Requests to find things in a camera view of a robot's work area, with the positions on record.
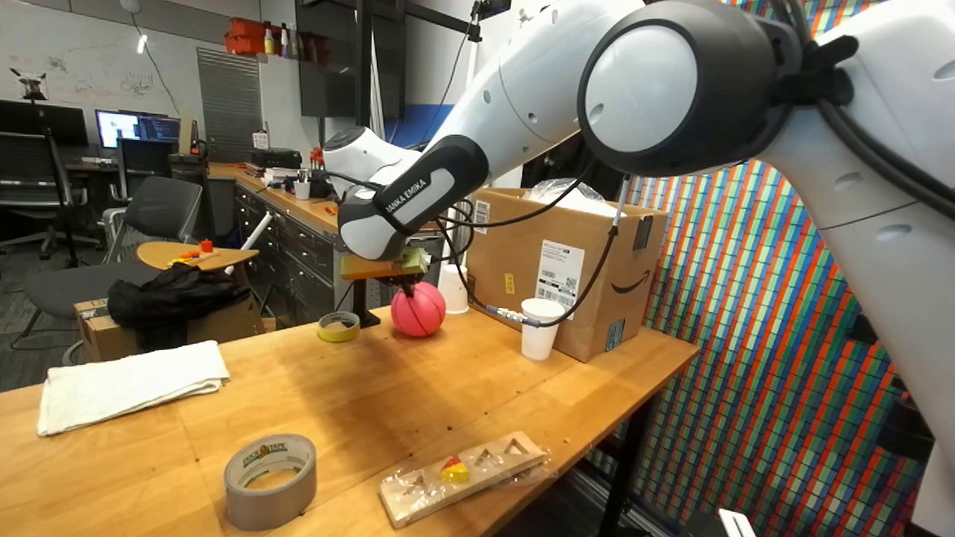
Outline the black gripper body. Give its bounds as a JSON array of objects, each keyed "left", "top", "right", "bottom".
[{"left": 395, "top": 274, "right": 428, "bottom": 295}]

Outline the red ball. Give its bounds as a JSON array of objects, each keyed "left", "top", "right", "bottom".
[{"left": 392, "top": 280, "right": 446, "bottom": 337}]

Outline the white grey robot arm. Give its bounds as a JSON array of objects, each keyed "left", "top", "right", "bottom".
[{"left": 338, "top": 0, "right": 955, "bottom": 537}]

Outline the yellow green tape roll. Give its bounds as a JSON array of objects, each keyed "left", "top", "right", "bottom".
[{"left": 316, "top": 310, "right": 361, "bottom": 343}]

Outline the white paper cup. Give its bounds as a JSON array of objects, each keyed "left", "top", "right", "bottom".
[{"left": 522, "top": 300, "right": 565, "bottom": 362}]

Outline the large cardboard box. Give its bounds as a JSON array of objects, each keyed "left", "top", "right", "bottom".
[{"left": 467, "top": 189, "right": 670, "bottom": 362}]

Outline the wooden shape puzzle board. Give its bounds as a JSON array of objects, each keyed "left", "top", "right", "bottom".
[{"left": 379, "top": 434, "right": 547, "bottom": 528}]

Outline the small round wooden table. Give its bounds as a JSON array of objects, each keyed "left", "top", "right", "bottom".
[{"left": 137, "top": 243, "right": 255, "bottom": 271}]

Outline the black bag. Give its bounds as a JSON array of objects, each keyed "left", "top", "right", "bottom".
[{"left": 109, "top": 264, "right": 249, "bottom": 350}]

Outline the black office chair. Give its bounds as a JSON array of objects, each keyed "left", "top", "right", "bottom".
[{"left": 106, "top": 177, "right": 203, "bottom": 258}]

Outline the computer monitor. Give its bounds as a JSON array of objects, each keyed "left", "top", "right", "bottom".
[{"left": 95, "top": 110, "right": 179, "bottom": 150}]

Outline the white folded cloth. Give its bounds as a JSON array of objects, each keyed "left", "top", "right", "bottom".
[{"left": 36, "top": 341, "right": 230, "bottom": 435}]

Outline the brown wrist camera block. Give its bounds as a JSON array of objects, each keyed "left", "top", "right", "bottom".
[{"left": 341, "top": 252, "right": 429, "bottom": 280}]

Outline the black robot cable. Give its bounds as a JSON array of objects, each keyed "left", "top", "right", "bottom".
[{"left": 437, "top": 177, "right": 629, "bottom": 328}]

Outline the grey duct tape roll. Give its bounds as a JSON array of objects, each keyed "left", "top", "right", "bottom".
[{"left": 224, "top": 434, "right": 316, "bottom": 531}]

